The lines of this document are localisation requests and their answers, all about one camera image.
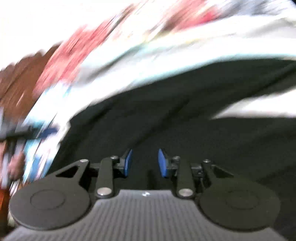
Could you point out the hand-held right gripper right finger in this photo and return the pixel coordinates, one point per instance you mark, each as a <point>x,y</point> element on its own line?
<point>162,163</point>

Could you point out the brown wooden furniture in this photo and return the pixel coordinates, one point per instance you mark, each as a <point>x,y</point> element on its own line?
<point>20,76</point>

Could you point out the red floral patchwork blanket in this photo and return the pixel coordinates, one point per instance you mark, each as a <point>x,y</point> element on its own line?
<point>69,53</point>

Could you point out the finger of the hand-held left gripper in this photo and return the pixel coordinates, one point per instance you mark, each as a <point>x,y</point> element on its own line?
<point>30,133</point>

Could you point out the black pants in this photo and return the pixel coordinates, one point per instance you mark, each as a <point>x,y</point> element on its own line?
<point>161,104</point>

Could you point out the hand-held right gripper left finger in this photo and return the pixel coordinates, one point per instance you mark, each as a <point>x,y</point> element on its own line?
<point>128,163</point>

